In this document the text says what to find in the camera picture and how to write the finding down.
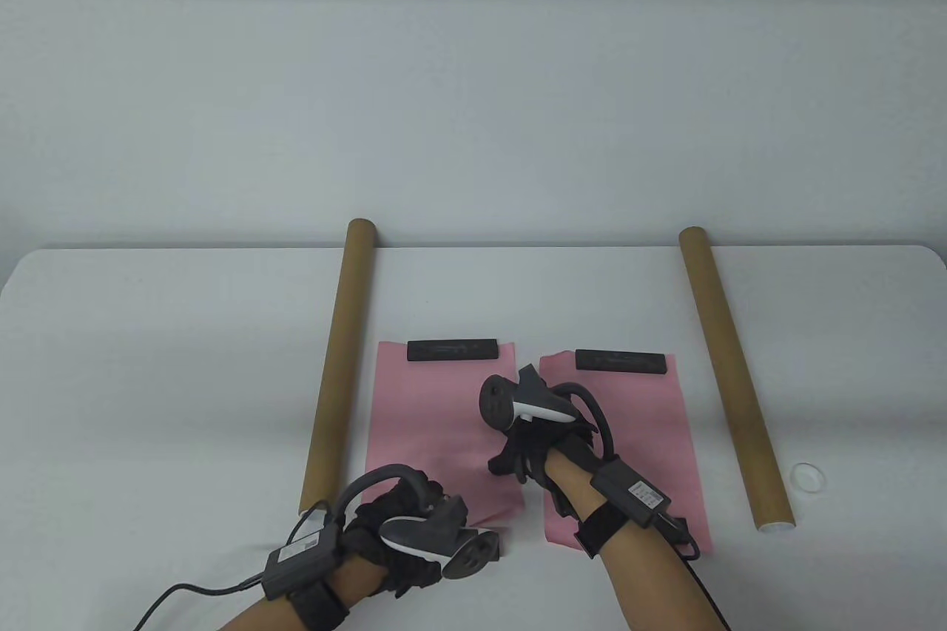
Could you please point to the person's left hand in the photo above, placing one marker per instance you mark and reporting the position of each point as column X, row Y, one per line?
column 362, row 527

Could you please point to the person's right hand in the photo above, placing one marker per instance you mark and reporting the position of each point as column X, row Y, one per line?
column 529, row 450

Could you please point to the pink paper sheet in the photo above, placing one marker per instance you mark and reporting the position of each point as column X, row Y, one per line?
column 429, row 424
column 644, row 424

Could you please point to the black bar paperweight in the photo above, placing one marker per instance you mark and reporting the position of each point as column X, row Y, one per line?
column 453, row 351
column 620, row 361

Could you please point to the brown cardboard mailing tube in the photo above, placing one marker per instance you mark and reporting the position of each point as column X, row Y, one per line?
column 340, row 365
column 721, row 350

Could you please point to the clear plastic tube cap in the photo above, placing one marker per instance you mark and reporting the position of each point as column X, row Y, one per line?
column 795, row 477

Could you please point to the person's left forearm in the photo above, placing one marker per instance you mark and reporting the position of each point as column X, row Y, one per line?
column 362, row 598

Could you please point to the person's right forearm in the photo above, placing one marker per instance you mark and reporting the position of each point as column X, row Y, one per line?
column 644, row 586

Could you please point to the grey hand tracker controller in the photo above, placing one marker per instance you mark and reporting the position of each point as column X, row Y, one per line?
column 436, row 527
column 496, row 402

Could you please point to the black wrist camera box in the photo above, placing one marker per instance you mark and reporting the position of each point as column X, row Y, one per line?
column 629, row 490
column 296, row 561

